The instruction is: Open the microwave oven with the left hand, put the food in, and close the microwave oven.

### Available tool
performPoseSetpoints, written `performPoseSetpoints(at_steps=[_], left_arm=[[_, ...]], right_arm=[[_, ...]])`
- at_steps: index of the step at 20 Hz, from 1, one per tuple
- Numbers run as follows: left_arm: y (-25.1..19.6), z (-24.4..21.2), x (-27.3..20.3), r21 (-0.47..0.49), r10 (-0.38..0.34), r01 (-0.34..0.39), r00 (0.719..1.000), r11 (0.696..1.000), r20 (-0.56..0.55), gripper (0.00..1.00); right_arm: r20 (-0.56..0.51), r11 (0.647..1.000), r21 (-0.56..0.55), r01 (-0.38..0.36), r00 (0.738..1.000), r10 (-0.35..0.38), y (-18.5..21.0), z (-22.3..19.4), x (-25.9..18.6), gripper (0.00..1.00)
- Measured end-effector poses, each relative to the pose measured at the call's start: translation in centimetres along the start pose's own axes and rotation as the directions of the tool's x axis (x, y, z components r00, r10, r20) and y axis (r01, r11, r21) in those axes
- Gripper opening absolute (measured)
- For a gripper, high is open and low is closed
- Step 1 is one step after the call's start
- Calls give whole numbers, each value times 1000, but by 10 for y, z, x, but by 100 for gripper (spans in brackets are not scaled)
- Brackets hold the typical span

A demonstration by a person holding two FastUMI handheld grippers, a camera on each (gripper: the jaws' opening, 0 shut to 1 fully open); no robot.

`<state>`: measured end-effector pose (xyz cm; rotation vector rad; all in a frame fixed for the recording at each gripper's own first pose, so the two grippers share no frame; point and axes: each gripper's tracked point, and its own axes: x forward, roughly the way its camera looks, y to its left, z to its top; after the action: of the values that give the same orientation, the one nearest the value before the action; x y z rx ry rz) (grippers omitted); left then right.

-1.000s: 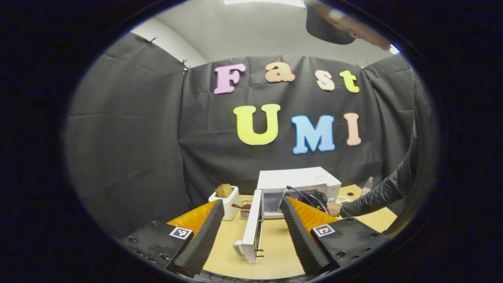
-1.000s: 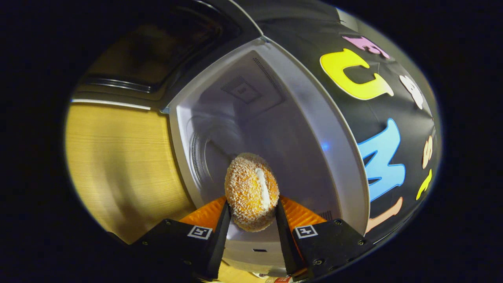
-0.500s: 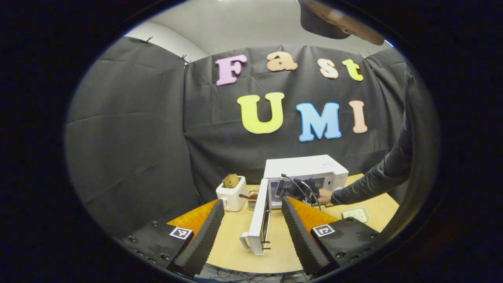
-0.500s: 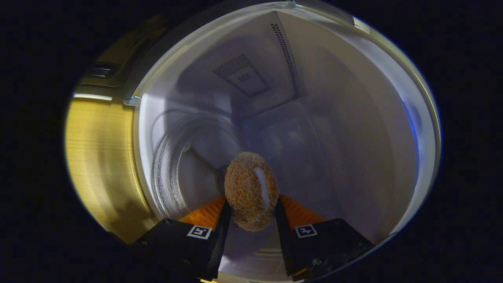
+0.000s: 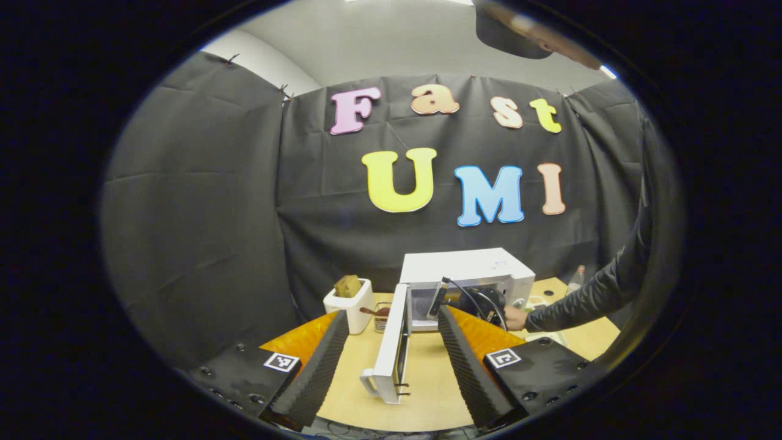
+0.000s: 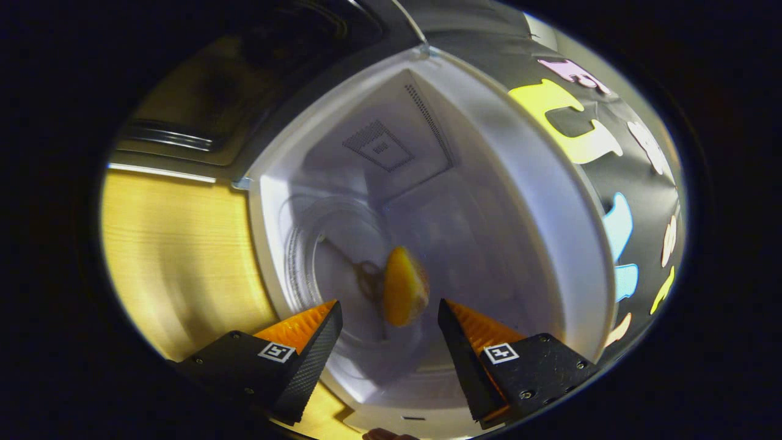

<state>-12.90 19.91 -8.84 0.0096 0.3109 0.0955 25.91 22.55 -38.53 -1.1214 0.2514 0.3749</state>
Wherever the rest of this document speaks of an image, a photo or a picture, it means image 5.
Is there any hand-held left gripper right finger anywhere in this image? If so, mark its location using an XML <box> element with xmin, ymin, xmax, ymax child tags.
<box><xmin>437</xmin><ymin>306</ymin><xmax>602</xmax><ymax>428</ymax></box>

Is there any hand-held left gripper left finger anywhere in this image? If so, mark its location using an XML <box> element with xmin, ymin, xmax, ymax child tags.
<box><xmin>189</xmin><ymin>310</ymin><xmax>350</xmax><ymax>428</ymax></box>

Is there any white microwave oven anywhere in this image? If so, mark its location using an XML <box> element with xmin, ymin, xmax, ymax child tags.
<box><xmin>360</xmin><ymin>247</ymin><xmax>536</xmax><ymax>405</ymax></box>

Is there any white toaster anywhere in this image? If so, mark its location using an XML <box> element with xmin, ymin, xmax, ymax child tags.
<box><xmin>323</xmin><ymin>278</ymin><xmax>375</xmax><ymax>335</ymax></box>

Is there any person's torso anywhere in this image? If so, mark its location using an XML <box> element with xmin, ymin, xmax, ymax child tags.
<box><xmin>634</xmin><ymin>104</ymin><xmax>686</xmax><ymax>370</ymax></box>

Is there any black backdrop cloth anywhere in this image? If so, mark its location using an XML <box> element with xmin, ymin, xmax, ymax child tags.
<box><xmin>101</xmin><ymin>52</ymin><xmax>649</xmax><ymax>367</ymax></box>

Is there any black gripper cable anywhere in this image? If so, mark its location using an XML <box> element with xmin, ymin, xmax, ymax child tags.
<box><xmin>445</xmin><ymin>278</ymin><xmax>509</xmax><ymax>331</ymax></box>

